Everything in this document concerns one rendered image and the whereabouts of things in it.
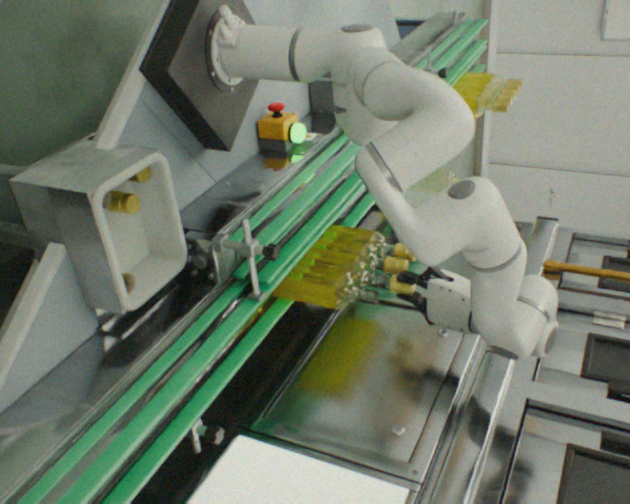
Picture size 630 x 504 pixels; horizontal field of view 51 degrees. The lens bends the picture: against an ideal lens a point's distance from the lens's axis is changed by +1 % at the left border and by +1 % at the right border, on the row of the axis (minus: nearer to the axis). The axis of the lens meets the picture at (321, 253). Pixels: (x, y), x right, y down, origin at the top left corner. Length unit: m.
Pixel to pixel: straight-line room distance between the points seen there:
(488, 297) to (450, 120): 0.28
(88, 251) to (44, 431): 0.27
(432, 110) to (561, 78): 6.26
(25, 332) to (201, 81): 0.52
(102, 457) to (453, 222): 0.58
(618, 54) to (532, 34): 0.80
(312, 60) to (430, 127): 0.34
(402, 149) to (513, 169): 6.67
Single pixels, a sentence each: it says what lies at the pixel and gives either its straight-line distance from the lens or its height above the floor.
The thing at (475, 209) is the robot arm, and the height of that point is 1.36.
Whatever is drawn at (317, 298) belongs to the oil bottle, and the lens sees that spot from 1.29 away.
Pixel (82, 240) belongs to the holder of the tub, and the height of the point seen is 0.79.
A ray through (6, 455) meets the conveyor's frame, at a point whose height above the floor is 0.83.
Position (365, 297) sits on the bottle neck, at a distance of 1.26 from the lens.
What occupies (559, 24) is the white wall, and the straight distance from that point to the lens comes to 7.03.
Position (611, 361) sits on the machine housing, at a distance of 1.44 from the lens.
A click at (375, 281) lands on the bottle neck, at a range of 1.30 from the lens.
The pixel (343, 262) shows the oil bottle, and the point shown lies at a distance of 1.32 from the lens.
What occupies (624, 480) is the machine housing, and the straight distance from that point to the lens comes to 1.23.
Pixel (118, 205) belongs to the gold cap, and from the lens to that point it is 1.12.
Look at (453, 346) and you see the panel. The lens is 1.35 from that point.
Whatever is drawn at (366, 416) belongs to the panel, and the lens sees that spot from 1.20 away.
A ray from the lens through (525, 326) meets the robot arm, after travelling 1.08.
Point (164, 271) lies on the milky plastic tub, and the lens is 1.19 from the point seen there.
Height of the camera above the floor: 1.53
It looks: 23 degrees down
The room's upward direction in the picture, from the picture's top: 100 degrees clockwise
